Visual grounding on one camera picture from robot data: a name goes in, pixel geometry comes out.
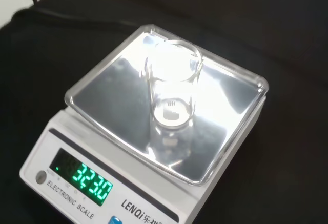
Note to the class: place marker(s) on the white electronic balance steel pan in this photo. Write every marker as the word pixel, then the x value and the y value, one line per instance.
pixel 102 93

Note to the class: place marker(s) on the black cloth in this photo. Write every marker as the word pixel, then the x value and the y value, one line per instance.
pixel 282 29

